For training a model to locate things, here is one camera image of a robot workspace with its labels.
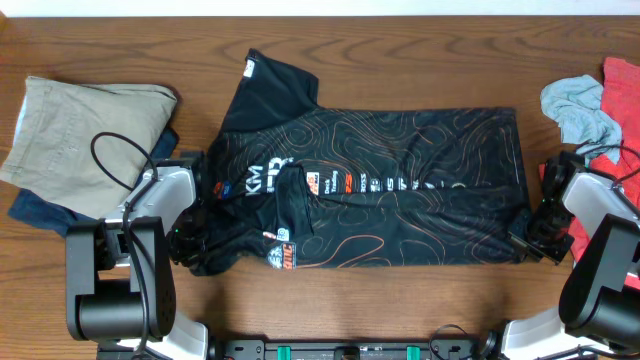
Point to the folded beige trousers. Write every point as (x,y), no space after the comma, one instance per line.
(84,146)

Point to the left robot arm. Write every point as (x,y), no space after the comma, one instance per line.
(120,291)

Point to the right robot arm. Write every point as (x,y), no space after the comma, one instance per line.
(598,313)

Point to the light blue grey shirt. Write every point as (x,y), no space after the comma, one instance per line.
(575,105)

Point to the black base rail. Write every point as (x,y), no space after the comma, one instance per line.
(459,346)

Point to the red orange shirt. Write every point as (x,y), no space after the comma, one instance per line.
(621,101)

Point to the black printed cycling jersey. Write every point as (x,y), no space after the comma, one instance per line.
(303,186)

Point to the folded navy blue garment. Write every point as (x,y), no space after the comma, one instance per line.
(32,210)

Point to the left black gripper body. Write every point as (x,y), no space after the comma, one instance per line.
(189,240)

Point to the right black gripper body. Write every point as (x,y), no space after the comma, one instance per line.
(546,232)

